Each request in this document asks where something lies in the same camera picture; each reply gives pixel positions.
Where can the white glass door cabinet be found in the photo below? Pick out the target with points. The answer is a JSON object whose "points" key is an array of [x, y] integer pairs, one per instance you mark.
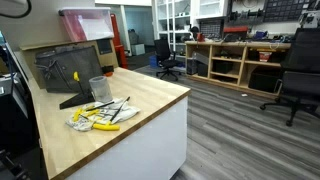
{"points": [[173, 20]]}

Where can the red tool cart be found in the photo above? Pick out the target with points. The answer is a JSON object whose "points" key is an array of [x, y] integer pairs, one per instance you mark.
{"points": [[119, 48]]}

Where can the yellow T-handle tool left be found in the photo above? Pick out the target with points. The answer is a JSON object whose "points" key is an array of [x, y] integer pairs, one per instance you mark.
{"points": [[77, 114]]}

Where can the yellow t-handle tool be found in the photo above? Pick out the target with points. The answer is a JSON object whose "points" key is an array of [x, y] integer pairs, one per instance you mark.
{"points": [[106, 127], [77, 114]]}

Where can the clear plastic storage bin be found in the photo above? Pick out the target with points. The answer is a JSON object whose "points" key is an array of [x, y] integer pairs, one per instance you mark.
{"points": [[87, 23]]}

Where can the wooden shelf workbench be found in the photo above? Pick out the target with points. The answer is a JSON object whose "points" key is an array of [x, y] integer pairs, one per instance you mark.
{"points": [[250, 67]]}

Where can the black office chair near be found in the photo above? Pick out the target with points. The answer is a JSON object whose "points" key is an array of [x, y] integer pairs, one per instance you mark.
{"points": [[301, 75]]}

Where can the black hex key rod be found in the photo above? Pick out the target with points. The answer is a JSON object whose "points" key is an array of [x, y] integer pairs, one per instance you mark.
{"points": [[112, 120]]}

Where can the black office chair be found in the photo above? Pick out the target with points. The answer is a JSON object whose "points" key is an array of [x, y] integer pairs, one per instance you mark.
{"points": [[301, 75], [166, 58]]}

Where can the yellow T-handle tool front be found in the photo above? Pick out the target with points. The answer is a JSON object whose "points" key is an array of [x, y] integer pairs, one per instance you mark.
{"points": [[106, 127]]}

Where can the cardboard box with black panel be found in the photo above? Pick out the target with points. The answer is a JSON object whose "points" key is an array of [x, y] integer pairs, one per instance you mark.
{"points": [[104, 48]]}

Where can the black office chair far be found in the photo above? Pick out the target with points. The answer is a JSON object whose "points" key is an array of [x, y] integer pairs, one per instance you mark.
{"points": [[166, 58]]}

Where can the white patterned cloth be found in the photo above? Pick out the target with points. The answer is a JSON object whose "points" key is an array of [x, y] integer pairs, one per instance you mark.
{"points": [[101, 113]]}

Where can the dark grey tote bag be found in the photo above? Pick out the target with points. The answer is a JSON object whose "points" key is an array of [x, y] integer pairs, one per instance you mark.
{"points": [[57, 68]]}

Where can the yellow T-handle hex key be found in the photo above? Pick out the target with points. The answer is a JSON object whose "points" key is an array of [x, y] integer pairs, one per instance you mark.
{"points": [[77, 79]]}

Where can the black wedge platform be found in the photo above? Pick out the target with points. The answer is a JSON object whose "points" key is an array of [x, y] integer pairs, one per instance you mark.
{"points": [[79, 99]]}

